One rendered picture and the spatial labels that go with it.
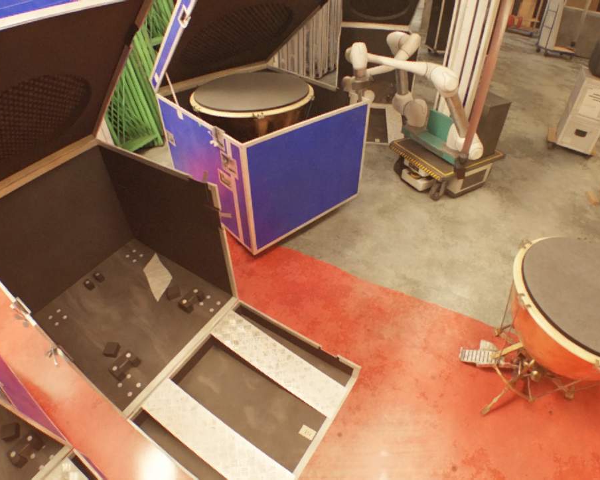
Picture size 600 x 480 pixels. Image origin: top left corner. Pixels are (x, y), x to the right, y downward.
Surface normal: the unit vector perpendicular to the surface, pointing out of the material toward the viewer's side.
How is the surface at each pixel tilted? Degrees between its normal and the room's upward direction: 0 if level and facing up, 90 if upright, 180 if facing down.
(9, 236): 90
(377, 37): 90
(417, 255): 0
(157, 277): 1
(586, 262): 0
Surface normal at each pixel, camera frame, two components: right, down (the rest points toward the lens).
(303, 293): 0.00, -0.73
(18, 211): 0.85, 0.37
